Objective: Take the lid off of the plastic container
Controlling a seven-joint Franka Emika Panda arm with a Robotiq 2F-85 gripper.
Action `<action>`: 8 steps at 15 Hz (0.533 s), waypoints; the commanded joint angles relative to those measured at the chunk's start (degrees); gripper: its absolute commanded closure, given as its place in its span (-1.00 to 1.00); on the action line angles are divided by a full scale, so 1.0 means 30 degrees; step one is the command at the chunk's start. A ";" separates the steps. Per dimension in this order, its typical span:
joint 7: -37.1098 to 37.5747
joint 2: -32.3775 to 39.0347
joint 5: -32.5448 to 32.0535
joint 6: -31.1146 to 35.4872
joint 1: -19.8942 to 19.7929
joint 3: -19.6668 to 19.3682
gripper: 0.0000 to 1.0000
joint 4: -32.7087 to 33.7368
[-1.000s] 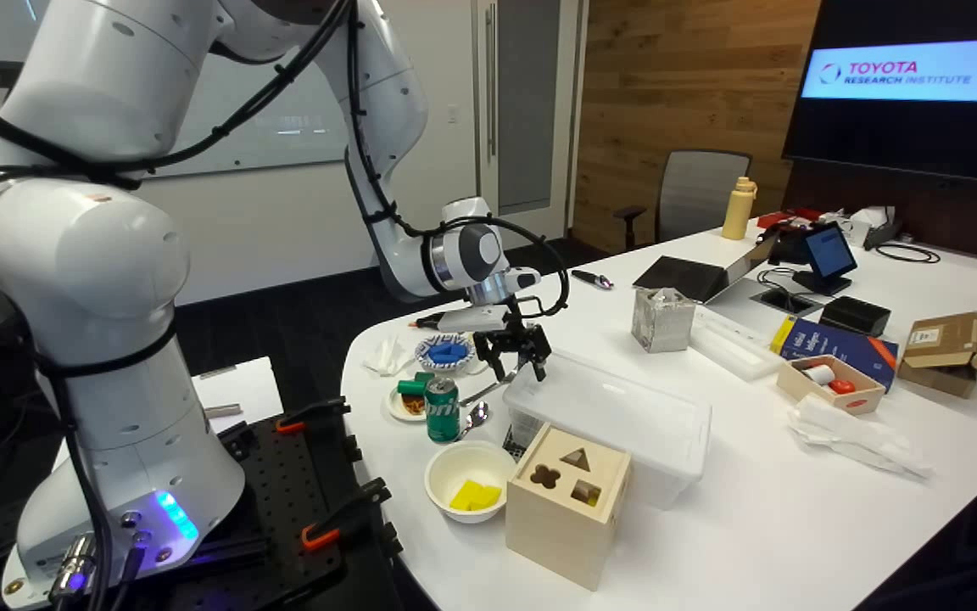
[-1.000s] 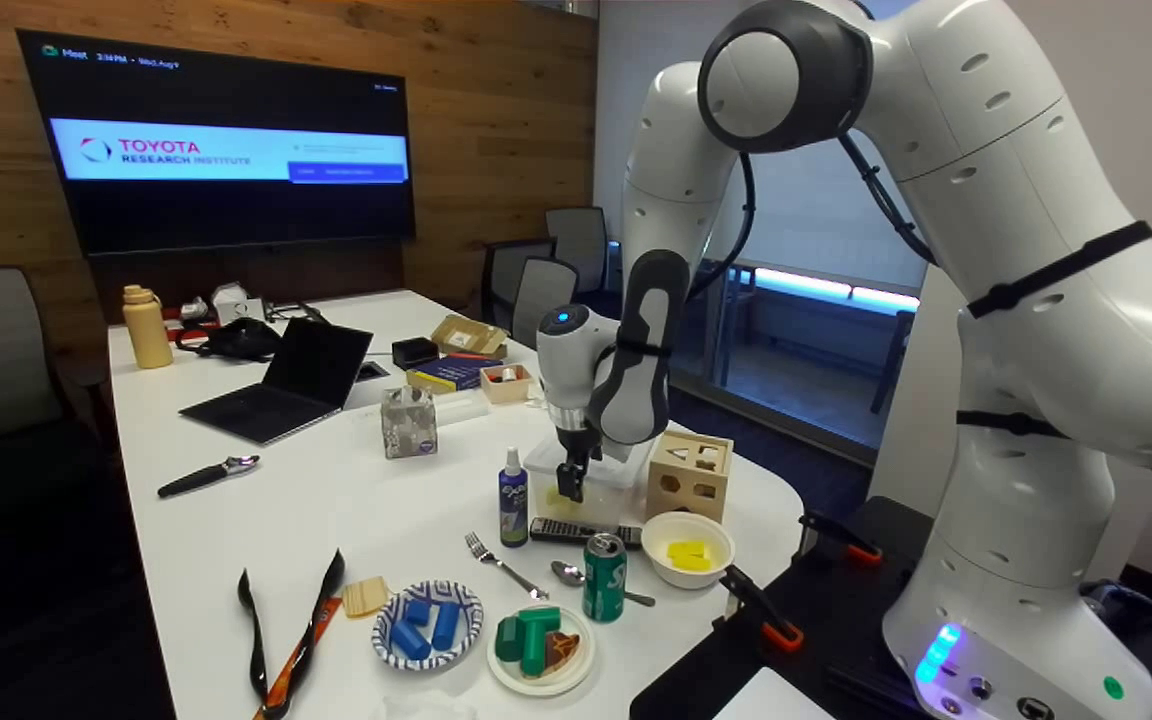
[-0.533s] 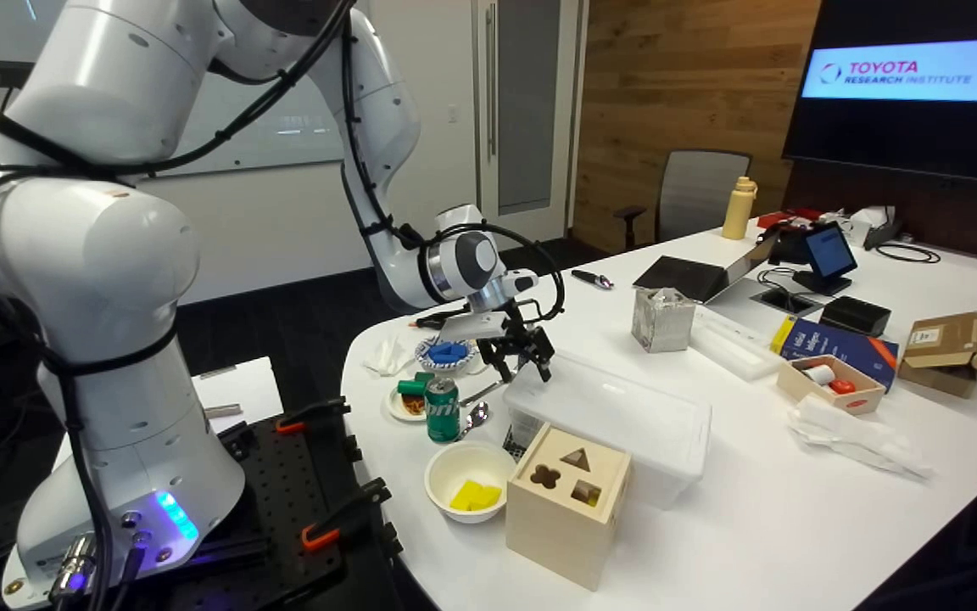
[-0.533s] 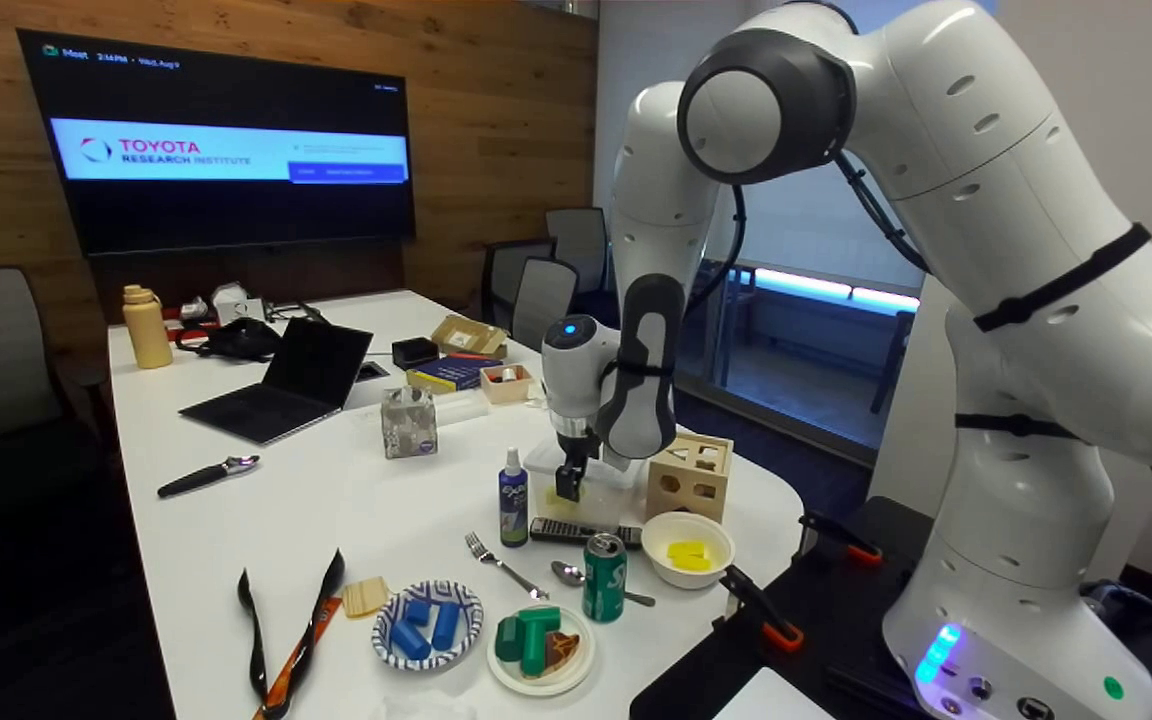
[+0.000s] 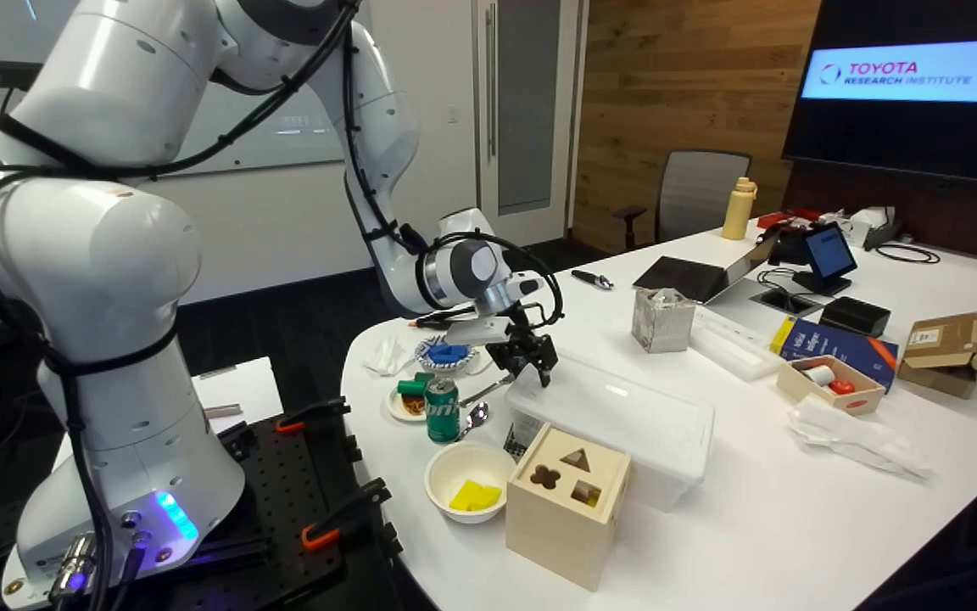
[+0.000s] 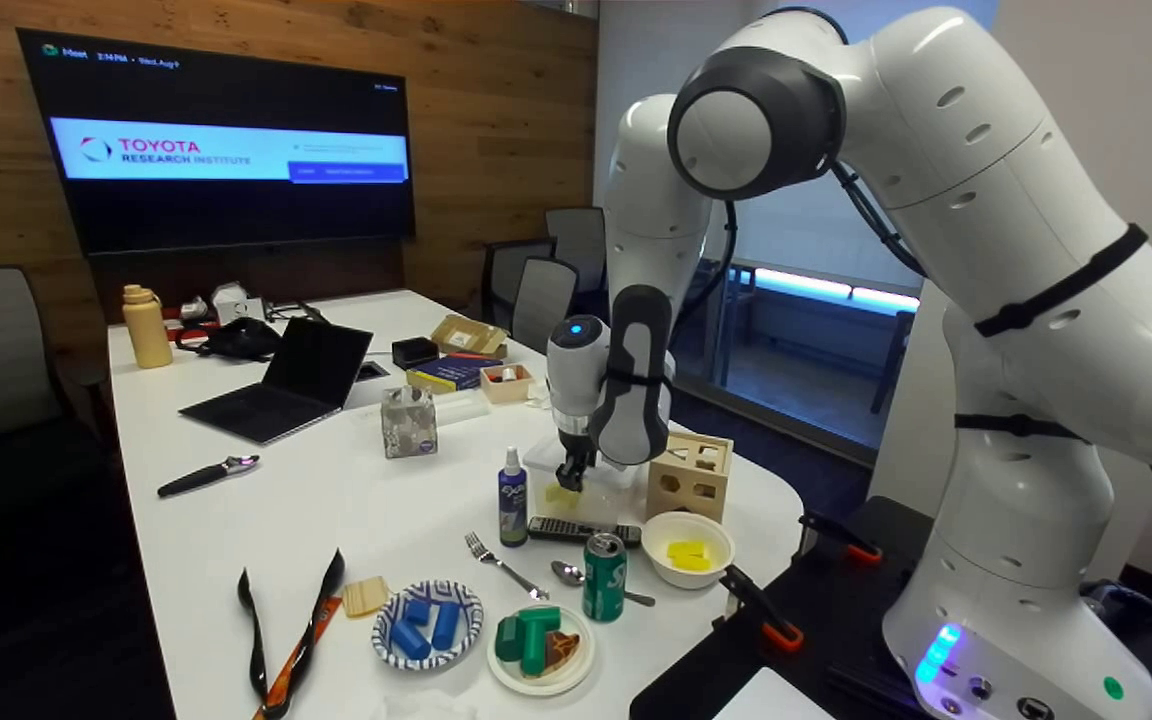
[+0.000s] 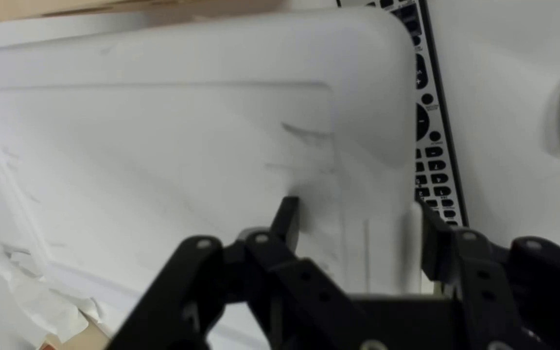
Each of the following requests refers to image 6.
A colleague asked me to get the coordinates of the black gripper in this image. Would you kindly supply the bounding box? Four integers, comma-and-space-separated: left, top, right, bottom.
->
551, 426, 603, 494

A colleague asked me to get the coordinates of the translucent plastic container lid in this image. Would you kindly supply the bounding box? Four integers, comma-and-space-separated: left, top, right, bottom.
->
528, 445, 656, 527

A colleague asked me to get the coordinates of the white cutting board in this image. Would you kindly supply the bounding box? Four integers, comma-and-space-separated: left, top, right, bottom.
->
526, 445, 659, 537

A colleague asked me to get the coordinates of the black remote control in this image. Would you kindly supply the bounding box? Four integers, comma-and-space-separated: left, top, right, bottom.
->
528, 514, 643, 551

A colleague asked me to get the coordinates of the blue labelled glue bottle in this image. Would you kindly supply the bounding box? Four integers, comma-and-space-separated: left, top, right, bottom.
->
498, 448, 534, 551

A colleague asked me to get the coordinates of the metal spoon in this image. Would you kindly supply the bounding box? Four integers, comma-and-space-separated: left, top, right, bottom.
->
549, 556, 659, 613

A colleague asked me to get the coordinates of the white bowl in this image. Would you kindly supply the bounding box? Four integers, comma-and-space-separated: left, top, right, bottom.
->
636, 507, 741, 593

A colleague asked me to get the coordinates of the green soda can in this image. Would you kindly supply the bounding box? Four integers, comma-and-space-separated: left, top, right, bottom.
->
580, 527, 633, 628

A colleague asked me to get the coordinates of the metal fork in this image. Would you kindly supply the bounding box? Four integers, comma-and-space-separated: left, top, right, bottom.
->
460, 533, 551, 604

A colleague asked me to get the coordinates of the small cardboard tray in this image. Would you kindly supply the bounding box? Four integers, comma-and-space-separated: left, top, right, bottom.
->
478, 359, 540, 409

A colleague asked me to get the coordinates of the wooden shape sorter box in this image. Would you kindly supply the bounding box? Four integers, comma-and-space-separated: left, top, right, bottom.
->
643, 426, 737, 525

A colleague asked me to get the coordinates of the yellow block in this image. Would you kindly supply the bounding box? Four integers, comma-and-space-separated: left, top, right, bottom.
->
666, 537, 719, 577

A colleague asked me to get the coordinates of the blue and yellow box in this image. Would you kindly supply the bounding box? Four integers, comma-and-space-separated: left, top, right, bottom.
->
410, 354, 500, 397

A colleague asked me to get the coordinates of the green cylinder block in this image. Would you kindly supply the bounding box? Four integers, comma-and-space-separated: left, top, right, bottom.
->
518, 604, 568, 678

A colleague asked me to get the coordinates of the brown orange toy piece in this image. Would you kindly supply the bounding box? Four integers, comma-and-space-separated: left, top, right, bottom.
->
543, 628, 584, 671

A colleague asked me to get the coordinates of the green rectangular block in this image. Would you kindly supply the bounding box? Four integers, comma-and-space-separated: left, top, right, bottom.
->
492, 613, 534, 669

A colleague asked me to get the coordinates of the brown cardboard box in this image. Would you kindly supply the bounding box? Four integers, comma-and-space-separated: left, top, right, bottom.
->
429, 312, 512, 362

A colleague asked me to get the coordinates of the small black box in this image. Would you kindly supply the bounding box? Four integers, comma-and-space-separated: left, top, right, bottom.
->
388, 334, 446, 372

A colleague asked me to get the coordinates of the small white plate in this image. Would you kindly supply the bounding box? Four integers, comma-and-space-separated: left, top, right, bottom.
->
485, 604, 601, 698

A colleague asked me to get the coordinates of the dark office chair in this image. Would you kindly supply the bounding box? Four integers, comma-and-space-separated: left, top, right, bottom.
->
479, 234, 561, 331

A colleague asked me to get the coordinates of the black orange clamp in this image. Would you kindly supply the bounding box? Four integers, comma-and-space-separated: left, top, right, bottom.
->
801, 511, 888, 571
718, 559, 808, 657

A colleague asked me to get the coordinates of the tan wooden block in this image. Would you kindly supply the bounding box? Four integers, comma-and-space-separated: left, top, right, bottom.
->
342, 571, 395, 623

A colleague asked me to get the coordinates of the black mounting board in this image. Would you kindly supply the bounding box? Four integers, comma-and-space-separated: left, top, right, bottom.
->
630, 494, 954, 720

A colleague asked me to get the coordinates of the blue patterned paper plate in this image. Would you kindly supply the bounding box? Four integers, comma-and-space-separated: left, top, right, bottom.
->
369, 577, 490, 677

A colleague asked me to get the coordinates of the black laptop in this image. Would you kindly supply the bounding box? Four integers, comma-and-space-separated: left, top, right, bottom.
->
178, 314, 376, 448

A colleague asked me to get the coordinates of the black pouch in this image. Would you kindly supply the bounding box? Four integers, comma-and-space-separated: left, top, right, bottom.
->
191, 314, 289, 362

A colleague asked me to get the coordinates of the black marker pen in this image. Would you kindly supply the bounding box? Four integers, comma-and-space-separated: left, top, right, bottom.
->
152, 450, 265, 503

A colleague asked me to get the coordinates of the white device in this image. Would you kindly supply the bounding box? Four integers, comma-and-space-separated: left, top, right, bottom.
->
208, 280, 273, 331

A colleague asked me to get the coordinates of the tan yellow bottle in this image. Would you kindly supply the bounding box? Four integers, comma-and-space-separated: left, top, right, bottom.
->
121, 280, 178, 372

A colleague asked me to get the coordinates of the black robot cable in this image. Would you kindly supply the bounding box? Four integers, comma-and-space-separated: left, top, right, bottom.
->
673, 155, 933, 334

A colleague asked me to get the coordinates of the wall television screen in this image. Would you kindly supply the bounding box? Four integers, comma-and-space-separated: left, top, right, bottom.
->
16, 26, 421, 260

